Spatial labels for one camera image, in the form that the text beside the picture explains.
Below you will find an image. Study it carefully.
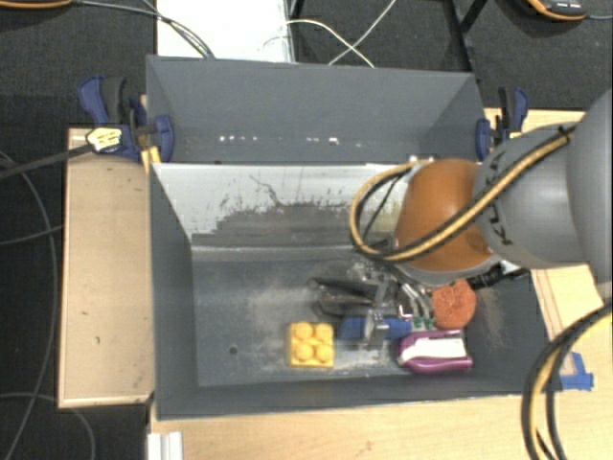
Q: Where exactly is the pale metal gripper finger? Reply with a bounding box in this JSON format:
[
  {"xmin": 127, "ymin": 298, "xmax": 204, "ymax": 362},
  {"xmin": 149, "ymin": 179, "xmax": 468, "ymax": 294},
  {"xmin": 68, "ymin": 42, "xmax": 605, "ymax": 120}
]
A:
[
  {"xmin": 372, "ymin": 279, "xmax": 391, "ymax": 311},
  {"xmin": 365, "ymin": 309, "xmax": 391, "ymax": 350}
]

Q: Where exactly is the blue cylinder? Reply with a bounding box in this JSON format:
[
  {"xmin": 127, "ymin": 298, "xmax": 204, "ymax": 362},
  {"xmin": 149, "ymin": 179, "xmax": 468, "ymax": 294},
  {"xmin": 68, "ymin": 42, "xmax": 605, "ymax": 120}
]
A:
[{"xmin": 336, "ymin": 315, "xmax": 414, "ymax": 342}]

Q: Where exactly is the orange-red round scrubber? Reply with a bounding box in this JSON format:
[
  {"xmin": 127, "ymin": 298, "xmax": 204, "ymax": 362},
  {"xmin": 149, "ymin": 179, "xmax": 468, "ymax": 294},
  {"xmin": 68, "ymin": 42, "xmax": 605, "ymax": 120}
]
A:
[{"xmin": 430, "ymin": 279, "xmax": 478, "ymax": 332}]

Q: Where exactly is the purple and white stapler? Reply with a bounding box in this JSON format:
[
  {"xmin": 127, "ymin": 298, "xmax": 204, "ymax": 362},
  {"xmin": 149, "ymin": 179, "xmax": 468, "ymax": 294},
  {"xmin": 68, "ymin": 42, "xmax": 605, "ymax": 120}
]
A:
[{"xmin": 394, "ymin": 330, "xmax": 475, "ymax": 376}]

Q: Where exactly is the yellow toy building block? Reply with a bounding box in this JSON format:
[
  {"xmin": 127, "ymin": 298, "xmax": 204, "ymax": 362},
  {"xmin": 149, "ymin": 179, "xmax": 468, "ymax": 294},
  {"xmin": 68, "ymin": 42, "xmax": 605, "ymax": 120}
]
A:
[{"xmin": 285, "ymin": 321, "xmax": 337, "ymax": 369}]

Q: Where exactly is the grey metal bin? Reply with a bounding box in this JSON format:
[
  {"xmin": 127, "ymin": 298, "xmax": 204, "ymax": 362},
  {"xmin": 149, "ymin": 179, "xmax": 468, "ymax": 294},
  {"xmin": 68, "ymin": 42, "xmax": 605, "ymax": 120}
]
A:
[{"xmin": 145, "ymin": 54, "xmax": 553, "ymax": 421}]

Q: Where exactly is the pale wood board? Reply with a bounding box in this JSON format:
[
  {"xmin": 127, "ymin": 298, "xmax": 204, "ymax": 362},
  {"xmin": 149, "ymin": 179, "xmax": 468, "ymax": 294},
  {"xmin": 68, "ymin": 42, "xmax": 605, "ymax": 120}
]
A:
[{"xmin": 57, "ymin": 126, "xmax": 157, "ymax": 409}]

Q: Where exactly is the black cylinder on white bracket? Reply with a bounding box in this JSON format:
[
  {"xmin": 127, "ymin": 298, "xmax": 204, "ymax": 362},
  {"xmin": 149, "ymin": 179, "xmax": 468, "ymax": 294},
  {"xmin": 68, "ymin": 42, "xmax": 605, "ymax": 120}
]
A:
[{"xmin": 465, "ymin": 264, "xmax": 524, "ymax": 291}]

